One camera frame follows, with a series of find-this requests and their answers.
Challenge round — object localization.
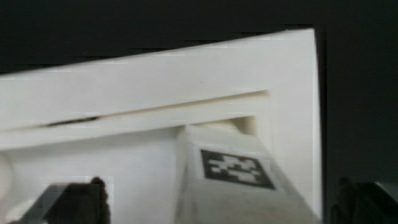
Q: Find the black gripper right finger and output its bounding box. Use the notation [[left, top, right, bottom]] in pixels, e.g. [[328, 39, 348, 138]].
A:
[[330, 178, 398, 224]]

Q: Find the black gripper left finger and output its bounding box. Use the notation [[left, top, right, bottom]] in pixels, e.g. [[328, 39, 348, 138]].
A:
[[42, 176, 113, 224]]

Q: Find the white table leg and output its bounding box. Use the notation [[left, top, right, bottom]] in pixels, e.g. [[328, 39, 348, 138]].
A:
[[174, 126, 321, 224]]

